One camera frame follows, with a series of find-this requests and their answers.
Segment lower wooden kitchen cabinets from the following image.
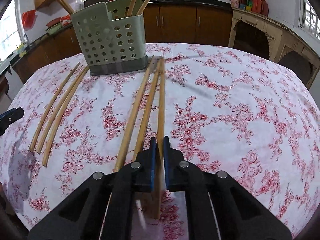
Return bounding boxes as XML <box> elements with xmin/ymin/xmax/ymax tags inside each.
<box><xmin>10</xmin><ymin>0</ymin><xmax>233</xmax><ymax>82</ymax></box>

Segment left window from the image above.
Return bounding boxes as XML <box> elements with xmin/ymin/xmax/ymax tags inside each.
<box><xmin>0</xmin><ymin>0</ymin><xmax>21</xmax><ymax>62</ymax></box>

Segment floral pink tablecloth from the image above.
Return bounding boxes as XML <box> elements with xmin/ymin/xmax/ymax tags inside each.
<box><xmin>1</xmin><ymin>43</ymin><xmax>319</xmax><ymax>236</ymax></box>

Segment green and red bowls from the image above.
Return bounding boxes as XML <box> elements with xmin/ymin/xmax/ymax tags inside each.
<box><xmin>46</xmin><ymin>15</ymin><xmax>71</xmax><ymax>35</ymax></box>

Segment green perforated utensil holder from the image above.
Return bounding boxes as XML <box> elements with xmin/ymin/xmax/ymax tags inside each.
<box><xmin>71</xmin><ymin>0</ymin><xmax>148</xmax><ymax>76</ymax></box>

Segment dark wooden cutting board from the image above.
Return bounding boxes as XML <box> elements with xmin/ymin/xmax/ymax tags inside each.
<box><xmin>84</xmin><ymin>0</ymin><xmax>108</xmax><ymax>8</ymax></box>

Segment cream side table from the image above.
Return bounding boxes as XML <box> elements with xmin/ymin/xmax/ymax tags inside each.
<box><xmin>228</xmin><ymin>7</ymin><xmax>319</xmax><ymax>89</ymax></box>

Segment right window with bars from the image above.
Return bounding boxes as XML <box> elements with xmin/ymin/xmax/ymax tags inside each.
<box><xmin>302</xmin><ymin>0</ymin><xmax>320</xmax><ymax>40</ymax></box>

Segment red bags and bottles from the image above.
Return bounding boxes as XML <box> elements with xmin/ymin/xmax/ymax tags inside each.
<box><xmin>231</xmin><ymin>0</ymin><xmax>269</xmax><ymax>16</ymax></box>

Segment red plastic bag on wall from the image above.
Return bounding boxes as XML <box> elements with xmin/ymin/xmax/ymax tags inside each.
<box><xmin>22</xmin><ymin>9</ymin><xmax>36</xmax><ymax>30</ymax></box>

